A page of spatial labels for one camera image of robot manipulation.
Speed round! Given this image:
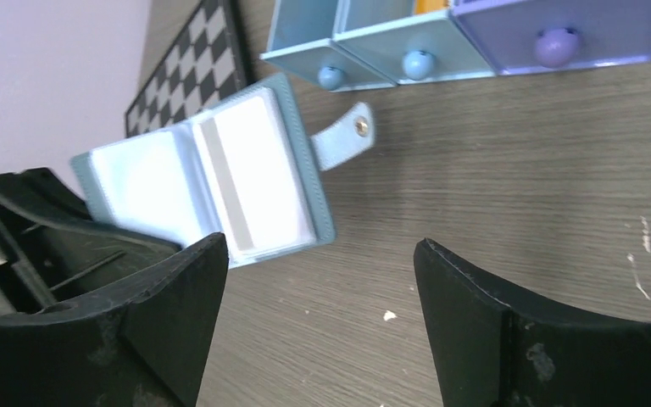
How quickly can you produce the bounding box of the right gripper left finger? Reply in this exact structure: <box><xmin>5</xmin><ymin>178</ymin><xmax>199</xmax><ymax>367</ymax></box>
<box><xmin>0</xmin><ymin>233</ymin><xmax>228</xmax><ymax>406</ymax></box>

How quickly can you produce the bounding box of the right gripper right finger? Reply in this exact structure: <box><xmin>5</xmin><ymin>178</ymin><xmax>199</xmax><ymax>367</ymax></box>
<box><xmin>413</xmin><ymin>239</ymin><xmax>651</xmax><ymax>406</ymax></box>

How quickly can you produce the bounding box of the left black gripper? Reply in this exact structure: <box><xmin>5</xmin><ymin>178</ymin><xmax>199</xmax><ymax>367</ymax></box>
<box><xmin>0</xmin><ymin>167</ymin><xmax>181</xmax><ymax>314</ymax></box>

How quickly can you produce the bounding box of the orange card in tray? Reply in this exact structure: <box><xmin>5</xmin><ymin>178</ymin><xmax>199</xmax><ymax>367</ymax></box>
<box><xmin>413</xmin><ymin>0</ymin><xmax>451</xmax><ymax>14</ymax></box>

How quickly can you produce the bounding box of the black white chessboard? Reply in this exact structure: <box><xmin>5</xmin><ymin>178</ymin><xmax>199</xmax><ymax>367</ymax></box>
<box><xmin>124</xmin><ymin>0</ymin><xmax>254</xmax><ymax>137</ymax></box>

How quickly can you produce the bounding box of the blue compartment organizer tray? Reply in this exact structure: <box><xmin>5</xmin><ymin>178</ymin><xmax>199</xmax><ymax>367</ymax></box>
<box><xmin>262</xmin><ymin>0</ymin><xmax>651</xmax><ymax>92</ymax></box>

